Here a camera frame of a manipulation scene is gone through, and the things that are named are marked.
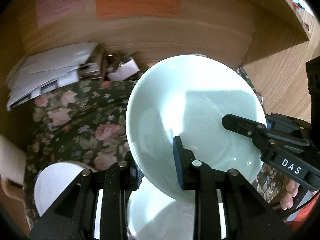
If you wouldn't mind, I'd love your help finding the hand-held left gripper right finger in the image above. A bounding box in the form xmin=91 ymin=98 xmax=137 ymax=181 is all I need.
xmin=173 ymin=136 xmax=295 ymax=240

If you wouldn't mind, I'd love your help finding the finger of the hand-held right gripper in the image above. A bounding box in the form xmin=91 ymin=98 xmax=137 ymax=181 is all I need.
xmin=265 ymin=114 xmax=288 ymax=130
xmin=222 ymin=114 xmax=268 ymax=140

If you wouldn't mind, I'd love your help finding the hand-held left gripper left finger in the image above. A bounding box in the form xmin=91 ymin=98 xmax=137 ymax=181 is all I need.
xmin=29 ymin=152 xmax=141 ymax=240

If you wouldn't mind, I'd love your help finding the pale green plate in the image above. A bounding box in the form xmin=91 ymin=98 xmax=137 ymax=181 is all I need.
xmin=127 ymin=177 xmax=198 ymax=240

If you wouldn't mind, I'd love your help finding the pale green bowl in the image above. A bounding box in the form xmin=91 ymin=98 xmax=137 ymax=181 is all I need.
xmin=125 ymin=54 xmax=267 ymax=203

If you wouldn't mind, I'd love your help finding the white plate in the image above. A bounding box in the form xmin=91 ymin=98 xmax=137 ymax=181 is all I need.
xmin=34 ymin=162 xmax=227 ymax=240

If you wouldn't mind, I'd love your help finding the person's right forearm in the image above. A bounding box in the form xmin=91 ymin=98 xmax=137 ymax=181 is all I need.
xmin=285 ymin=192 xmax=318 ymax=222

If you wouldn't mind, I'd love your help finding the person's right hand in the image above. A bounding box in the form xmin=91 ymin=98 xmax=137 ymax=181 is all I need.
xmin=280 ymin=181 xmax=299 ymax=211

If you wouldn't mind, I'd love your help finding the floral green tablecloth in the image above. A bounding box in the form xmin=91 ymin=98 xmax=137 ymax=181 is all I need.
xmin=24 ymin=62 xmax=288 ymax=230

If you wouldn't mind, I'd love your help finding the white card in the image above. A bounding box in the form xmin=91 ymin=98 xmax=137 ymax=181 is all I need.
xmin=107 ymin=59 xmax=140 ymax=81

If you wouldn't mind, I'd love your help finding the small brown clutter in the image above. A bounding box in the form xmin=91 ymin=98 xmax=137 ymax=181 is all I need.
xmin=99 ymin=52 xmax=134 ymax=80

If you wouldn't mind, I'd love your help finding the beige container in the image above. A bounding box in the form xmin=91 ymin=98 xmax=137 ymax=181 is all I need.
xmin=0 ymin=134 xmax=27 ymax=181

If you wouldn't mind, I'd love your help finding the stack of white papers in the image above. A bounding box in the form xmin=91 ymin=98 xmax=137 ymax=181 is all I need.
xmin=6 ymin=42 xmax=98 ymax=111

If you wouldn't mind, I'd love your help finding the colourful wall sticker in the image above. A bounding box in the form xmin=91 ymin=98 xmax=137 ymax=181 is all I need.
xmin=291 ymin=0 xmax=313 ymax=34

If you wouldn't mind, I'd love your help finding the beige chair frame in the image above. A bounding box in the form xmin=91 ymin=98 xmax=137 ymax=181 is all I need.
xmin=0 ymin=177 xmax=24 ymax=201

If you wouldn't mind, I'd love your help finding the orange wall note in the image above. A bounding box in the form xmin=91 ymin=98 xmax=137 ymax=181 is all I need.
xmin=95 ymin=0 xmax=182 ymax=20

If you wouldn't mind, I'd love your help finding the pink wall note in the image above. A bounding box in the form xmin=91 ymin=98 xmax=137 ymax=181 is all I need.
xmin=35 ymin=0 xmax=84 ymax=27

